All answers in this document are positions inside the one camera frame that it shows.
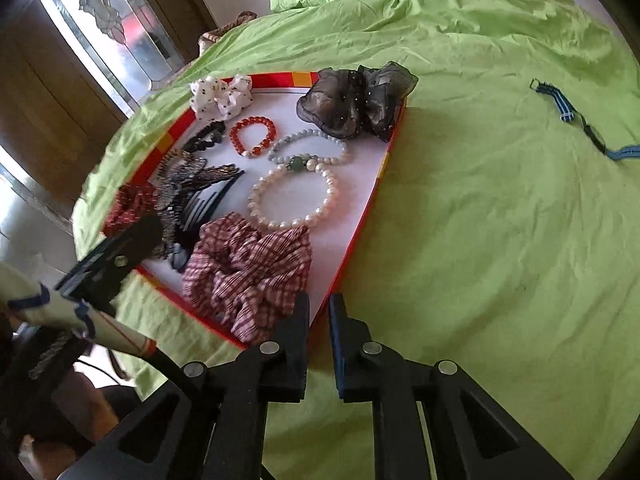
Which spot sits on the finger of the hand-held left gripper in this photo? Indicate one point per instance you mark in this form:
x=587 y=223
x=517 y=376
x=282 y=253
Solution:
x=125 y=247

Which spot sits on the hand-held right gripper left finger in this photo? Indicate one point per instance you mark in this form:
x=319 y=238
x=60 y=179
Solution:
x=296 y=355

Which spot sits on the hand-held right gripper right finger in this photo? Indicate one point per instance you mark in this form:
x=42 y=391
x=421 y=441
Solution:
x=336 y=355

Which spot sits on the sequined black hair clip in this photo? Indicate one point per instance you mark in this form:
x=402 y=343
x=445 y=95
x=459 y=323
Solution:
x=185 y=180

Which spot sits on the red cardboard tray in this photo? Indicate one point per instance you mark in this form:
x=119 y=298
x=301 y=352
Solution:
x=360 y=175

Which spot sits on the dark red scrunchie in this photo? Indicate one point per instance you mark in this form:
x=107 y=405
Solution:
x=127 y=205

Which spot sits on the red plaid scrunchie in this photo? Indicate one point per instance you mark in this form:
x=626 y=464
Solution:
x=245 y=270

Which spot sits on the person's clothing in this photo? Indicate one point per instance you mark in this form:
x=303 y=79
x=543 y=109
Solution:
x=50 y=410

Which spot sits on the white dotted scrunchie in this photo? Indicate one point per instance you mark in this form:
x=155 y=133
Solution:
x=220 y=95

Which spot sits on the green bedsheet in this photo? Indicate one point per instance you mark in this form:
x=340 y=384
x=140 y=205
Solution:
x=500 y=260

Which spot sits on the patterned glass door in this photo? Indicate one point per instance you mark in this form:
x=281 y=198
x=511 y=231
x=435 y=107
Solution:
x=115 y=25

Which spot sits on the woven bag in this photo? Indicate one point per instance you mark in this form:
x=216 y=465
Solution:
x=220 y=35

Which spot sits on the black organza scrunchie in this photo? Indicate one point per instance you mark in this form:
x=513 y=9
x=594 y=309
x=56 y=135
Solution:
x=350 y=100

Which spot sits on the wooden door frame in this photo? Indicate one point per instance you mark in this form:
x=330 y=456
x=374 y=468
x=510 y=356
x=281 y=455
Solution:
x=50 y=110

